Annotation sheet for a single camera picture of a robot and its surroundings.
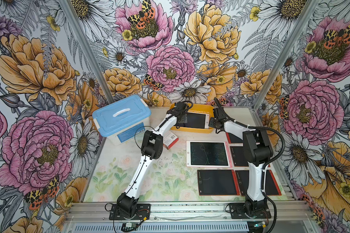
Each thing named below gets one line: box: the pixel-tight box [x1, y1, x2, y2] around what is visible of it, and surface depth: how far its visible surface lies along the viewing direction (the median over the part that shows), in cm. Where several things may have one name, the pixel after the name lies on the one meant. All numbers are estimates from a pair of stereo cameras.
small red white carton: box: [162, 131, 179, 150], surface depth 100 cm
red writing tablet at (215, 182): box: [196, 169, 241, 197], surface depth 87 cm
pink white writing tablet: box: [185, 140, 233, 169], surface depth 96 cm
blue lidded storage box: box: [92, 94, 152, 146], surface depth 96 cm
